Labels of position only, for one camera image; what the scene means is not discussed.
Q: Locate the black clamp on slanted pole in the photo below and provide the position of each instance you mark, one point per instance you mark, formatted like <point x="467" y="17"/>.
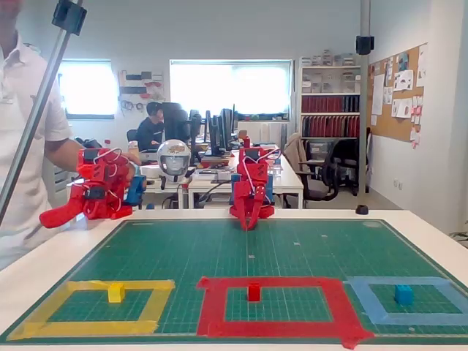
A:
<point x="68" y="16"/>

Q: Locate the blue toy brick cube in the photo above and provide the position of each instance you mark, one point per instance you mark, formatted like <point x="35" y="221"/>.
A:
<point x="403" y="294"/>

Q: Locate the upright grey pole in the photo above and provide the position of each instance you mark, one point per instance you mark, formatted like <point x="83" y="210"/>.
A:
<point x="364" y="109"/>

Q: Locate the blue tape square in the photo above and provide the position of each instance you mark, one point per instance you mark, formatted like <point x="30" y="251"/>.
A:
<point x="402" y="281"/>

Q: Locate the black clamp on upright pole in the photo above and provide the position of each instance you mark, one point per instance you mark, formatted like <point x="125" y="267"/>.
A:
<point x="365" y="44"/>

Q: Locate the red leader arm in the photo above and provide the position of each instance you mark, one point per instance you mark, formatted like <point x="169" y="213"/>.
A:
<point x="97" y="172"/>

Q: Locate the red toy brick cube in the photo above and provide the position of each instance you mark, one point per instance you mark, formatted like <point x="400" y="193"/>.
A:
<point x="254" y="292"/>

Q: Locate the black office chair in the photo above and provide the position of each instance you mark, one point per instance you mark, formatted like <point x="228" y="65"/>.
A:
<point x="329" y="172"/>

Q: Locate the white-shirted person's left forearm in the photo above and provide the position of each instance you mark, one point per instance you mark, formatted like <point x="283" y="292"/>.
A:
<point x="64" y="153"/>

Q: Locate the yellow tape square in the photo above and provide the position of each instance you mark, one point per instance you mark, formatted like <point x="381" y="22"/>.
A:
<point x="91" y="327"/>

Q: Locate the white bookshelf with binders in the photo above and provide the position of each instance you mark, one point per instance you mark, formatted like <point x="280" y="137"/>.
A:
<point x="329" y="104"/>

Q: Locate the white office desk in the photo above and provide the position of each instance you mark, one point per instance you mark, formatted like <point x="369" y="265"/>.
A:
<point x="289" y="179"/>

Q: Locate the cork pin board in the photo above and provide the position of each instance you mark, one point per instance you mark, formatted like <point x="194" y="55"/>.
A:
<point x="402" y="124"/>

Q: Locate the white motorcycle helmet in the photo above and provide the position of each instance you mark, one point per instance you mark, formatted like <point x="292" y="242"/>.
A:
<point x="173" y="157"/>

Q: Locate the red tape square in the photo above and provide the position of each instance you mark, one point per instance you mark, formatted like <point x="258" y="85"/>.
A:
<point x="292" y="282"/>

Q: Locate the beige jacket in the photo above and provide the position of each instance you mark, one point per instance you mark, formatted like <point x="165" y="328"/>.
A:
<point x="294" y="150"/>

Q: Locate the white-shirted person's left hand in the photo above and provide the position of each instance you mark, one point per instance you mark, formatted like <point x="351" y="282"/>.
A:
<point x="132" y="164"/>

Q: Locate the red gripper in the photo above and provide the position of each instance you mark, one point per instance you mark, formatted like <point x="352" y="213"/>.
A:
<point x="249" y="194"/>

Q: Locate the black high chair back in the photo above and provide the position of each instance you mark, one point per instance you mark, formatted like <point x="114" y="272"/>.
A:
<point x="175" y="120"/>

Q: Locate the seated person in dark top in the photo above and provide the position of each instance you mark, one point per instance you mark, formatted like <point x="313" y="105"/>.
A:
<point x="148" y="131"/>

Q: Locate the small bright window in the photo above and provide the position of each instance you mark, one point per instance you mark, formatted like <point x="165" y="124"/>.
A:
<point x="91" y="87"/>

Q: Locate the wall tool board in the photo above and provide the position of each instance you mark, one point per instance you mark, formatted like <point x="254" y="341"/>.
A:
<point x="142" y="87"/>

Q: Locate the green cutting mat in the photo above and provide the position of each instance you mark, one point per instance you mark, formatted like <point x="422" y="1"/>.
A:
<point x="256" y="256"/>

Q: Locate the red robot arm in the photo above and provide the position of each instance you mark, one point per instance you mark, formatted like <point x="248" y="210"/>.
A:
<point x="242" y="155"/>

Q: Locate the person in white shirt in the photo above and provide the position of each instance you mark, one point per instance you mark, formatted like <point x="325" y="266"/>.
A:
<point x="22" y="109"/>

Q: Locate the small black knob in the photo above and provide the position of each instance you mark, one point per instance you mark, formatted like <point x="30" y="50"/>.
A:
<point x="362" y="209"/>

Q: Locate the yellow toy brick cube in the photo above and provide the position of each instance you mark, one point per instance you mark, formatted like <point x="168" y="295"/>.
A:
<point x="116" y="293"/>

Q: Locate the black computer monitor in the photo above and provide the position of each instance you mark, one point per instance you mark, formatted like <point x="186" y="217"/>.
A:
<point x="214" y="131"/>
<point x="226" y="124"/>

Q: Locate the large bright window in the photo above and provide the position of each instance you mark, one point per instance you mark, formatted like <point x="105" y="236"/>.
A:
<point x="230" y="87"/>

